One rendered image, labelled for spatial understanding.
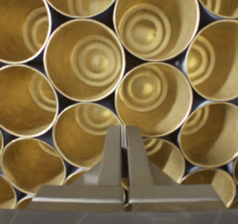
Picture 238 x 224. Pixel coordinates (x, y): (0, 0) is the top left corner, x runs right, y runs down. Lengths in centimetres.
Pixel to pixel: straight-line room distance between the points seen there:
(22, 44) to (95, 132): 15
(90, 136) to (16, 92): 11
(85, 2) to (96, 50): 6
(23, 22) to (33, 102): 10
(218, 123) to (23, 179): 24
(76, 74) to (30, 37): 7
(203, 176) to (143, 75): 16
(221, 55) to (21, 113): 24
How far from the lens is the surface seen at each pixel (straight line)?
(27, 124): 21
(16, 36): 24
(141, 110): 23
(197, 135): 26
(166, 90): 23
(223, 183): 25
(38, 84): 25
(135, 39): 22
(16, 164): 24
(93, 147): 22
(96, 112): 24
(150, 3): 23
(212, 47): 25
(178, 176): 20
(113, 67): 22
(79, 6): 24
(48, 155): 28
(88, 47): 23
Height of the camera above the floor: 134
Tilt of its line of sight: 77 degrees down
